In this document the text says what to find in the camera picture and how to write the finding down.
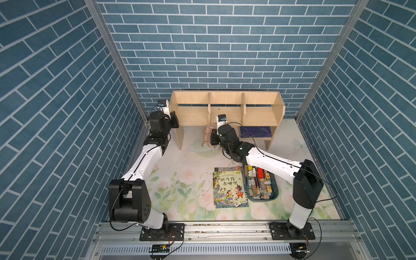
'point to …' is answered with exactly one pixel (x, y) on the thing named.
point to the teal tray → (261, 184)
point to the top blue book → (255, 131)
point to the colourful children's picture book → (229, 189)
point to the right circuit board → (298, 249)
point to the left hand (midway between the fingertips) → (179, 111)
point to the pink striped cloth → (207, 131)
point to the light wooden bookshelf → (254, 112)
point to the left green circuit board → (161, 248)
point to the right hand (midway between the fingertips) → (214, 129)
